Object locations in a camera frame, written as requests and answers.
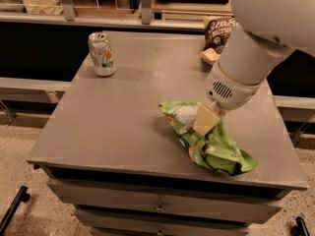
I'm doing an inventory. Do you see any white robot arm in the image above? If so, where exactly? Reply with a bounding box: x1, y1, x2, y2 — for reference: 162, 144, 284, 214
194, 0, 315, 136

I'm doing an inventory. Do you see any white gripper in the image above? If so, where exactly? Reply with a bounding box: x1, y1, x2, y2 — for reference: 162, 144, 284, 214
193, 62, 263, 137

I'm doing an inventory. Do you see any black bar right floor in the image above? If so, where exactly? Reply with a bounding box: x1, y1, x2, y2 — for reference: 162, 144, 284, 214
290, 216, 310, 236

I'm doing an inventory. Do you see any grey metal bracket middle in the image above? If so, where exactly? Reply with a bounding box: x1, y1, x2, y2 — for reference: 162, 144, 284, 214
141, 0, 152, 26

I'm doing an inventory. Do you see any upper drawer with knob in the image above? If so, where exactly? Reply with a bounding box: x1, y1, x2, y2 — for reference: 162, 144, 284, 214
47, 178, 282, 224

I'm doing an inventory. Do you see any black bar floor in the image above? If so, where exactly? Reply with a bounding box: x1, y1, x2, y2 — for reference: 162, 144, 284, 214
0, 186, 31, 236
290, 216, 310, 236

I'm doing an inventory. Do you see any grey metal bracket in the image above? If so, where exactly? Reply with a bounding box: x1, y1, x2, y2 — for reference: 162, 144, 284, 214
141, 0, 152, 26
61, 0, 77, 21

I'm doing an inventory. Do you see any green rice chip bag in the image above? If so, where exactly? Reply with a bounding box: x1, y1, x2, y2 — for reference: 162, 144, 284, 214
158, 101, 258, 176

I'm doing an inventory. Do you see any black bar left floor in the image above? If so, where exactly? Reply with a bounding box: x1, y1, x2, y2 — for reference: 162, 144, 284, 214
0, 186, 31, 236

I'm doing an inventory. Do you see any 7up soda can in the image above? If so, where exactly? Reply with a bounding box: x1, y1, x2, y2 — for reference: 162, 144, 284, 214
88, 31, 116, 77

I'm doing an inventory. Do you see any grey metal bracket left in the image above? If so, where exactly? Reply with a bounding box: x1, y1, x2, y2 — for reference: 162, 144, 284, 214
61, 0, 77, 21

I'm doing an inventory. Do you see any lower drawer with knob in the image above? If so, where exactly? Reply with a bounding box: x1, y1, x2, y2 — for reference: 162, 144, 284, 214
75, 209, 248, 236

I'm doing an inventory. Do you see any brown yellow chip bag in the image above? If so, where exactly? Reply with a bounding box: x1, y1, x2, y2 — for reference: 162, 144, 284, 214
200, 16, 238, 65

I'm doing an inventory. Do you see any drawer with knob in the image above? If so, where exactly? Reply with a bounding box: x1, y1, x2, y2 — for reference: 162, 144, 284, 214
75, 209, 248, 236
47, 178, 282, 224

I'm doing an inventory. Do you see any grey drawer cabinet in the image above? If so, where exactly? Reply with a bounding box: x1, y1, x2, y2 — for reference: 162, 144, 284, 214
30, 31, 307, 236

